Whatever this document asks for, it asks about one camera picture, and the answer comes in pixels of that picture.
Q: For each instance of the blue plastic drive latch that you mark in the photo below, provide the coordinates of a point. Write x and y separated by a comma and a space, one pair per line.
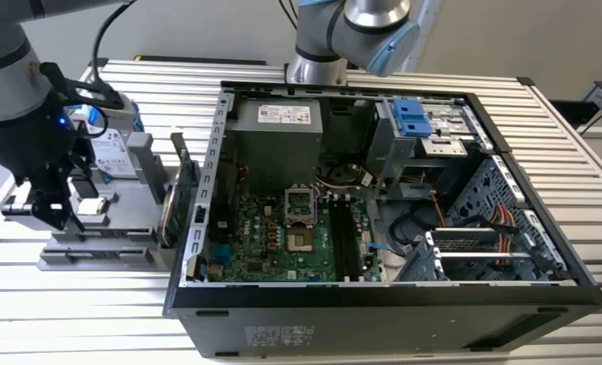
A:
409, 118

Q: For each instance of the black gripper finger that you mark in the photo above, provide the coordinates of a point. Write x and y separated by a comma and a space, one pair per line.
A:
49, 205
80, 186

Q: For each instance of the grey optical drive cage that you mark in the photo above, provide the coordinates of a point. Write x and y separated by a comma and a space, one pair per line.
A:
392, 159

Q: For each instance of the green motherboard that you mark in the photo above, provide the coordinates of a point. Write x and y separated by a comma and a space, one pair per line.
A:
260, 243

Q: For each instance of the grey metal disk bay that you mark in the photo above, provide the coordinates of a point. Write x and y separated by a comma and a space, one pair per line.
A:
462, 237

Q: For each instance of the silver CPU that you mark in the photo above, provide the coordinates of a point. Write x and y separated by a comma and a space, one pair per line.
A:
93, 208

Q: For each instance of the blue expansion slot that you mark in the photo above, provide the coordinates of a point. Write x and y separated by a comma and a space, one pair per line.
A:
221, 254

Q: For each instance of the grey power supply unit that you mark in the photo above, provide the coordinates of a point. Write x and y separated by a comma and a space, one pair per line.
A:
276, 152

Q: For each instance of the black square chipset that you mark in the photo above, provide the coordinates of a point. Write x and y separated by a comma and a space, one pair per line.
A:
254, 267

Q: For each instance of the black bar yellow end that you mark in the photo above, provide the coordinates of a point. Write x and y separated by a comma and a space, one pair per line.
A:
204, 59

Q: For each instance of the black round fan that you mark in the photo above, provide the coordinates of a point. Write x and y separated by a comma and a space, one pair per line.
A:
344, 173

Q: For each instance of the CPU socket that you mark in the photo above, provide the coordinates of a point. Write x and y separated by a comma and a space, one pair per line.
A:
301, 240

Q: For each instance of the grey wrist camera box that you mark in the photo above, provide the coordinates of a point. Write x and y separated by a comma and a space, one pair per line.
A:
118, 118

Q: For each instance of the hard disk in blue carrier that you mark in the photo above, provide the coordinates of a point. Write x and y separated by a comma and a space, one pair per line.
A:
113, 152

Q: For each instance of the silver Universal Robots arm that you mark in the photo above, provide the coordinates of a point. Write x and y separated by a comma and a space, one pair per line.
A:
6, 57

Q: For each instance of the black RAM slot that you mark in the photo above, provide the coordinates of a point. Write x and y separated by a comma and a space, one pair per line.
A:
350, 239
344, 239
337, 239
356, 239

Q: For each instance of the black open PC case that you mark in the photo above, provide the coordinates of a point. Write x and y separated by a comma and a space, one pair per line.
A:
382, 327

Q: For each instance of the grey parts rack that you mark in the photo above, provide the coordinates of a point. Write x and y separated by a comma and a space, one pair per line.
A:
128, 197

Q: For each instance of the green graphics card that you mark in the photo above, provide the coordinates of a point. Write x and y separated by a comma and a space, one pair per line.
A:
178, 213

